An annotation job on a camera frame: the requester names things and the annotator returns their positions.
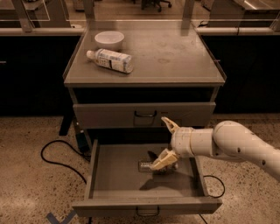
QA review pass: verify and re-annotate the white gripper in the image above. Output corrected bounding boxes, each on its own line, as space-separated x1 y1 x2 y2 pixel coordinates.
150 116 193 171

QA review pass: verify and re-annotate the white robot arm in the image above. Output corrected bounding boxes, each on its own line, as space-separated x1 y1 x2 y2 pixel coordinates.
150 116 280 181

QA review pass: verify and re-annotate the grey top drawer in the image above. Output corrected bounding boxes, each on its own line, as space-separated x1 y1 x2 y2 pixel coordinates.
73 102 215 129

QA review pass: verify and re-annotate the grey drawer cabinet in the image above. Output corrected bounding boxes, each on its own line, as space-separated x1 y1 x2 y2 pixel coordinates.
65 20 225 145

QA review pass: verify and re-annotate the grey open middle drawer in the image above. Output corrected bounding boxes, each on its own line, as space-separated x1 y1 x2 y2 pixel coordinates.
73 142 222 217

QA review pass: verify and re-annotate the white labelled bottle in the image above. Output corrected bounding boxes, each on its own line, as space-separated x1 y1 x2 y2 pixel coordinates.
86 49 134 74

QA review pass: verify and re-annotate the blue power adapter box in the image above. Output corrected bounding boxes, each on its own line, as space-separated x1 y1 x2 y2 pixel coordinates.
74 122 89 152

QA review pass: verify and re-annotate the white bowl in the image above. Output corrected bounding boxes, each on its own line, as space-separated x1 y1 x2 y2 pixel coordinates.
94 31 124 51

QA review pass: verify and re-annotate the blue tape cross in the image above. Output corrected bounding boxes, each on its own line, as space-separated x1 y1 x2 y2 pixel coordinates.
46 210 76 224

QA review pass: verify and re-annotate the black office chair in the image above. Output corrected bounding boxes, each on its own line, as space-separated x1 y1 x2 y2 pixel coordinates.
141 0 172 12

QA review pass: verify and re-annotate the black cable right floor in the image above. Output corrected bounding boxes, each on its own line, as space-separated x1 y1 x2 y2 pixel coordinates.
199 174 226 224

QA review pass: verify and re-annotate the black floor cable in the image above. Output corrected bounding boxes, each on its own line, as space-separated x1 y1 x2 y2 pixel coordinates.
40 139 92 185

